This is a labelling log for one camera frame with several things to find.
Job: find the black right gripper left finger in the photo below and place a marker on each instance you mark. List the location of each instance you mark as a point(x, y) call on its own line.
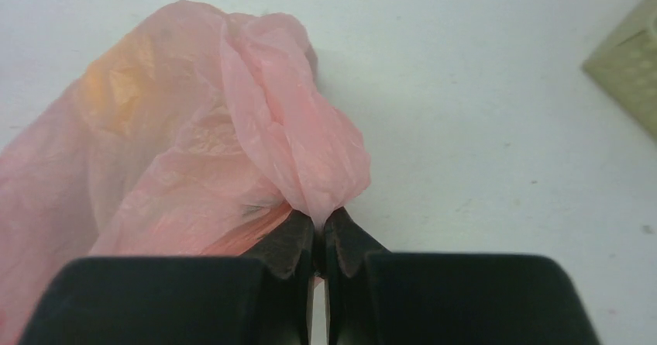
point(260, 297)

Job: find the light green plastic basket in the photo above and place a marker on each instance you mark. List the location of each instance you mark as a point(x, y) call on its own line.
point(624, 65)

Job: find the pink plastic bag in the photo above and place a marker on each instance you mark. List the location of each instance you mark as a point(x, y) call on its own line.
point(235, 136)

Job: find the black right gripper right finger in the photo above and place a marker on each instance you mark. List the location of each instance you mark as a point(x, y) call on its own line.
point(376, 296)

